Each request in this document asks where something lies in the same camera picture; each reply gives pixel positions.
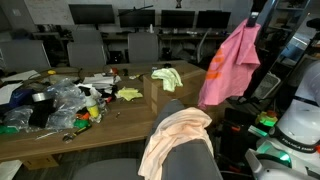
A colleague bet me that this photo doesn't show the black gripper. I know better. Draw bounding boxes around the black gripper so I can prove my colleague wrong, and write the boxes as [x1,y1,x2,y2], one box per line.
[246,0,268,28]

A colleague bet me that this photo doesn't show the pink shirt orange print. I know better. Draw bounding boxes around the pink shirt orange print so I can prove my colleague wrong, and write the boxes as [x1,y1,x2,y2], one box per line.
[198,19,262,110]

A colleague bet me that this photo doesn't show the peach shirt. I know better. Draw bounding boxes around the peach shirt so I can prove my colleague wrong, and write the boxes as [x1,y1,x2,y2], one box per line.
[137,107,214,180]

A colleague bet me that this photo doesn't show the brown cardboard box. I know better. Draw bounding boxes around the brown cardboard box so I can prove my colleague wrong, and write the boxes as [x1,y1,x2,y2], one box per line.
[142,63,231,118]

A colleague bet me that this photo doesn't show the grey office chair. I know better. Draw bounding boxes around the grey office chair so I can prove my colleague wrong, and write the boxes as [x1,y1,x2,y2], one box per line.
[0,39,51,73]
[71,99,224,180]
[127,32,159,64]
[71,29,104,44]
[66,41,107,68]

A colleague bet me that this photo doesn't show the black computer monitor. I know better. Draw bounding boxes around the black computer monitor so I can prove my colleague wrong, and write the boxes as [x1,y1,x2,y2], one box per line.
[118,8,156,28]
[68,3,116,25]
[160,9,196,29]
[196,10,232,29]

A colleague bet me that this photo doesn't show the white mesh basket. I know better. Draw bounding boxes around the white mesh basket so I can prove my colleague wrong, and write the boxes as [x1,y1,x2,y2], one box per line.
[256,71,282,100]

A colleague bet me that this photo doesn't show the yellow red emergency button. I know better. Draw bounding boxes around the yellow red emergency button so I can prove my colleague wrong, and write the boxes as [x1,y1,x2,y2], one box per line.
[255,110,278,128]

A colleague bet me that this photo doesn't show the pale green towel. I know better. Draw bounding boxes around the pale green towel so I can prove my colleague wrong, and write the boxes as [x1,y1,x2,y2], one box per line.
[150,67,184,93]

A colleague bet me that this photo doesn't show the black case orange latch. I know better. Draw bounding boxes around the black case orange latch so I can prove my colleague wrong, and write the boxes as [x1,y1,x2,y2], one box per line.
[219,108,258,168]

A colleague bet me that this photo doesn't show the dark computer desk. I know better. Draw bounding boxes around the dark computer desk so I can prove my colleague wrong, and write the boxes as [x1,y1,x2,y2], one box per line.
[33,30,231,43]

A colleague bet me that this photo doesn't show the yellow cloth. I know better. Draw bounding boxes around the yellow cloth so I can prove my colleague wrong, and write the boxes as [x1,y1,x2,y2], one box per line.
[116,87,144,102]

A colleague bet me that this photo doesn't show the long wooden table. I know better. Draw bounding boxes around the long wooden table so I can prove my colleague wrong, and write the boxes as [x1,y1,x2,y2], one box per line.
[0,59,234,164]

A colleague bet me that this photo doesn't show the stack of white papers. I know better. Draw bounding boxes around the stack of white papers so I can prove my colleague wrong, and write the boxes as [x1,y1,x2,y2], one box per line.
[82,73,116,90]

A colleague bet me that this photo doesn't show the white bottle yellow label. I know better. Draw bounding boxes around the white bottle yellow label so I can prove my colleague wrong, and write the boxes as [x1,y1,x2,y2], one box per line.
[84,94,101,119]

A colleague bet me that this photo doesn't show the small orange tool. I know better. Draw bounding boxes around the small orange tool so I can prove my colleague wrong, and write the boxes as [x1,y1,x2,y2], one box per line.
[75,112,91,121]

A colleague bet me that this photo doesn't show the clear plastic bag pile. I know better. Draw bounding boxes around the clear plastic bag pile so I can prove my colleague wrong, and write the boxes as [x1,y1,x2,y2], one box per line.
[44,78,88,131]

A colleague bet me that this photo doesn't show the small green object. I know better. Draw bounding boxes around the small green object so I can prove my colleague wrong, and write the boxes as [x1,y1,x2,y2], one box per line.
[73,119,91,129]

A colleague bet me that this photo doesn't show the whiteboard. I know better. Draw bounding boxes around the whiteboard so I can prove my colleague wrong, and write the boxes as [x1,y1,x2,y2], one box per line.
[24,0,248,26]

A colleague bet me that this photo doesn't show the yellow black utility knife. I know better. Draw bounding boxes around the yellow black utility knife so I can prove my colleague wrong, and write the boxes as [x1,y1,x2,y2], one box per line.
[62,124,93,144]

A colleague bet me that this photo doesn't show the white paper sheets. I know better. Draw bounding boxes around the white paper sheets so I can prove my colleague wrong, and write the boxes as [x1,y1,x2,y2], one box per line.
[1,69,41,83]

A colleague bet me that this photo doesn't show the blue bag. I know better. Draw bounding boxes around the blue bag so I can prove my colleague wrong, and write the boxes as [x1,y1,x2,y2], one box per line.
[9,88,34,109]

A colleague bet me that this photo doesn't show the white paper sheet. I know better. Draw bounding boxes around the white paper sheet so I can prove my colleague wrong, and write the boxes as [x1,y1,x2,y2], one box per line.
[0,83,23,106]

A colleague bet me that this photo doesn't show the green plastic object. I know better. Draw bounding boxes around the green plastic object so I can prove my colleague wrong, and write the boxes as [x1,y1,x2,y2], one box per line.
[0,124,19,136]

